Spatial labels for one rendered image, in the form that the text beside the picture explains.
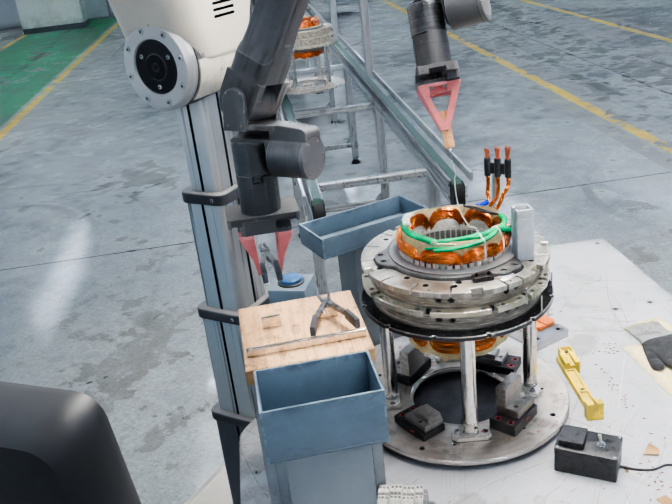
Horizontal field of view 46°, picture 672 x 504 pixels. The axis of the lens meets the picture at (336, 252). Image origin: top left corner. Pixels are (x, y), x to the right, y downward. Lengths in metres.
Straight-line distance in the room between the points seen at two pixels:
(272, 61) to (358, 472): 0.57
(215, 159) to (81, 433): 1.36
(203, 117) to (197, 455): 1.56
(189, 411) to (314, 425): 1.98
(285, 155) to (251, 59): 0.13
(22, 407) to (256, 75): 0.88
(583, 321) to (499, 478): 0.55
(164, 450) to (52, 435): 2.70
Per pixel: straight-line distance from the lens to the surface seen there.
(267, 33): 1.03
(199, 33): 1.41
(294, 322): 1.24
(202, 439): 2.87
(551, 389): 1.52
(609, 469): 1.35
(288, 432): 1.07
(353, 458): 1.13
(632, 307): 1.85
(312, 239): 1.57
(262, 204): 1.08
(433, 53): 1.28
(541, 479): 1.35
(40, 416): 0.18
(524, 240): 1.30
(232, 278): 1.59
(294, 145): 1.02
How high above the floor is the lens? 1.65
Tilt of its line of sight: 24 degrees down
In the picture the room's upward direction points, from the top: 7 degrees counter-clockwise
